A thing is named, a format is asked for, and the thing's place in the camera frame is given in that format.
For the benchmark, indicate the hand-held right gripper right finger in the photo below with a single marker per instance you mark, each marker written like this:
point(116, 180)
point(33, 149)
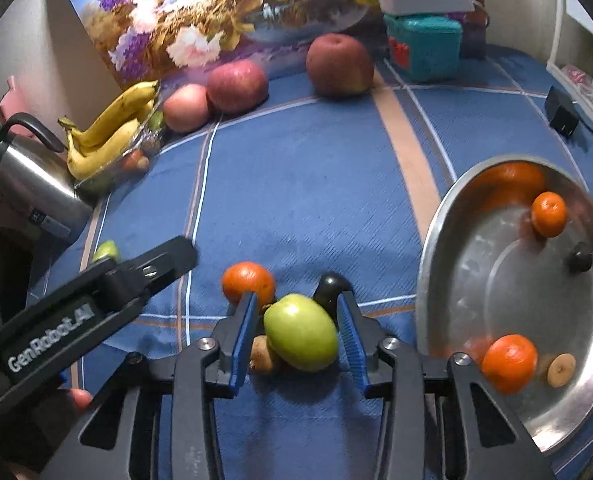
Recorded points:
point(351, 345)

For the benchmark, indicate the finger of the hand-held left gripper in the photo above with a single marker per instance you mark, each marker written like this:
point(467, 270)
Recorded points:
point(171, 257)

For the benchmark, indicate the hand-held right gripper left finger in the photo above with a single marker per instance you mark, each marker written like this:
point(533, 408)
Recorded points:
point(244, 345)

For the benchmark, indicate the small brown kiwi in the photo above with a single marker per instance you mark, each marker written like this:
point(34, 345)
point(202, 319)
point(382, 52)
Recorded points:
point(261, 356)
point(561, 370)

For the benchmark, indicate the dark plum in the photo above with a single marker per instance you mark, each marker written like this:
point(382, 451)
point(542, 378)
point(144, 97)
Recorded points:
point(327, 286)
point(579, 256)

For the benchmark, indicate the silver metal bowl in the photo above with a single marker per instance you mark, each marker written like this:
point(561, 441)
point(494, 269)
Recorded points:
point(501, 285)

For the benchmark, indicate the person's left hand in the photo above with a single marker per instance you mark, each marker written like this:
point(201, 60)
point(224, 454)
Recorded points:
point(76, 399)

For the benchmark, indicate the small mandarin orange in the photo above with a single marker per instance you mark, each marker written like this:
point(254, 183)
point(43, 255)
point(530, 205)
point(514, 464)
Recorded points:
point(137, 161)

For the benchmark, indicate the yellow banana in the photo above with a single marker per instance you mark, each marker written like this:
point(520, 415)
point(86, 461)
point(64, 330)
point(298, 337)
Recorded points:
point(119, 110)
point(104, 152)

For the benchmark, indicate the blue plaid tablecloth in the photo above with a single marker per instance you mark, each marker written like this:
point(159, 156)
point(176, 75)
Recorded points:
point(301, 185)

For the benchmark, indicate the pink apple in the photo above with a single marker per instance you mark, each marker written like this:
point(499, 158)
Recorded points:
point(186, 107)

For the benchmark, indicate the stainless steel kettle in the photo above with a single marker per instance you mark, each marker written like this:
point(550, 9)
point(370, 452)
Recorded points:
point(31, 185)

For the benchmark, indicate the floral painting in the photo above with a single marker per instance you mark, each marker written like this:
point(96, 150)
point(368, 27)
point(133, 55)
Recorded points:
point(226, 15)

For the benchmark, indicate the dark red apple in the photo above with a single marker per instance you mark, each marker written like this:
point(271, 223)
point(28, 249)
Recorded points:
point(339, 66)

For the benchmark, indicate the teal plastic box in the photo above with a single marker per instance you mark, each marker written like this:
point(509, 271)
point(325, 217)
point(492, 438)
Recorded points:
point(424, 47)

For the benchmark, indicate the black power adapter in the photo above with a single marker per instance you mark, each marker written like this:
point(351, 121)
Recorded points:
point(561, 110)

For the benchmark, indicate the pink plastic bag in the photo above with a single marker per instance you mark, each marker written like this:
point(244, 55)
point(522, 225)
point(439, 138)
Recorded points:
point(588, 87)

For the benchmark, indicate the white metal rack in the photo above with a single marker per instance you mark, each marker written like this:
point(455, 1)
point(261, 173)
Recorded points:
point(591, 35)

